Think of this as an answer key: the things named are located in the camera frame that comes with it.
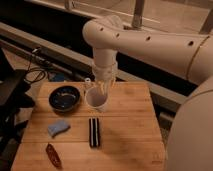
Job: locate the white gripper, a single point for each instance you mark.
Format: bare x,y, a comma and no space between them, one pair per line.
103,75

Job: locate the metal railing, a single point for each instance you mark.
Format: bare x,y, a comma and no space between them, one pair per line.
173,16

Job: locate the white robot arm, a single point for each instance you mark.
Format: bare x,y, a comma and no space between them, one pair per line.
190,142

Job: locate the dark blue ceramic bowl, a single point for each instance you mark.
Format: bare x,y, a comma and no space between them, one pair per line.
64,98

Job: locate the dark red oblong object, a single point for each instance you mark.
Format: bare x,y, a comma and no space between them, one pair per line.
53,156

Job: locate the white ceramic cup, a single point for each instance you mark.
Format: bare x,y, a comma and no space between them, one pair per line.
95,99

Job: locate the clear plastic bottle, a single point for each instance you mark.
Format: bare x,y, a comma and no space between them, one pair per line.
87,83

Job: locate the black white striped block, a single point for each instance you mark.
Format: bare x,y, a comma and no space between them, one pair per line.
94,132

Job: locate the black chair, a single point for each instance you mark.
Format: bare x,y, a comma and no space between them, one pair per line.
13,97

